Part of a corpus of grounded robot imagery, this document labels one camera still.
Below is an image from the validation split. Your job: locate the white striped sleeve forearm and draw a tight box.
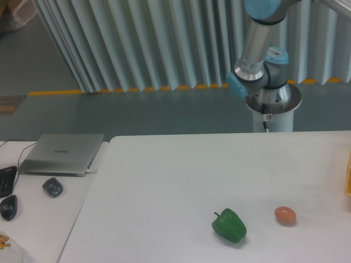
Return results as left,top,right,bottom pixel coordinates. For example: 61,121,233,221
0,231,32,263

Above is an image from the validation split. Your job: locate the black computer mouse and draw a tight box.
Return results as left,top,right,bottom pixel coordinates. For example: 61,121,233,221
1,195,18,221

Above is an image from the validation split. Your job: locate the grey folding partition screen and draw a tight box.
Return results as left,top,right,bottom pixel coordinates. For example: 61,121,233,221
34,1,350,92

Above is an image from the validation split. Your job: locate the brown cardboard box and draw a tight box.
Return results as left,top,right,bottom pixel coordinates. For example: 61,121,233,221
1,0,37,33

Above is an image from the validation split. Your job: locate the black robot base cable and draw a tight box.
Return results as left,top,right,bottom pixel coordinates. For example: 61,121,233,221
261,103,270,134

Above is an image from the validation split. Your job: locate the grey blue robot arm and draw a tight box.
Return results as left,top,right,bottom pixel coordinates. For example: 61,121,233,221
226,1,350,98

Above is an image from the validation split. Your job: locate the black keyboard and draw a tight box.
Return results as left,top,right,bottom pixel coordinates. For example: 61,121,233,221
0,166,18,198

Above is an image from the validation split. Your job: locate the green bell pepper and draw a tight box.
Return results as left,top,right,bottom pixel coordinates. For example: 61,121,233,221
212,208,247,243

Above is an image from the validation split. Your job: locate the black earbud case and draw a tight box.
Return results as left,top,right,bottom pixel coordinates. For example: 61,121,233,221
42,178,64,198

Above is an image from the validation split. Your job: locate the brown egg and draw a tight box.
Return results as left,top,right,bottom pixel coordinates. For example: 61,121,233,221
274,206,297,225

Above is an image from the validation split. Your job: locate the black laptop cable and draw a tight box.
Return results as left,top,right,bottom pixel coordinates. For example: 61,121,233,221
0,139,38,192

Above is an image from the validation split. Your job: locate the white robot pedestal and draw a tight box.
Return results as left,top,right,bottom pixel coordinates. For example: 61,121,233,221
246,83,302,133

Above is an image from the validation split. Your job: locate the silver closed laptop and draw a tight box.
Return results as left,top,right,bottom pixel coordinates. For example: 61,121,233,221
19,134,104,177

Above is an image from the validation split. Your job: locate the yellow container edge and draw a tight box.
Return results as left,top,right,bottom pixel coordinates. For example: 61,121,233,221
344,156,351,196

